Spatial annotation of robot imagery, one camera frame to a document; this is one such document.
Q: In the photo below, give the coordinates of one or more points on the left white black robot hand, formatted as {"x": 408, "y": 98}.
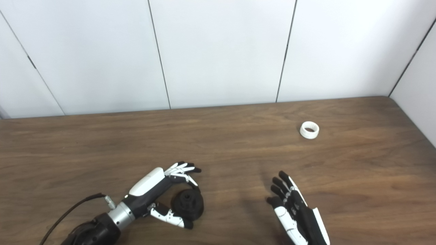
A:
{"x": 148, "y": 185}

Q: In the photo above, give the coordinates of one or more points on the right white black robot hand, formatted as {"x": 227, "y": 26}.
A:
{"x": 303, "y": 221}

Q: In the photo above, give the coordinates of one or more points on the round black part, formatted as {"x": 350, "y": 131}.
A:
{"x": 189, "y": 206}

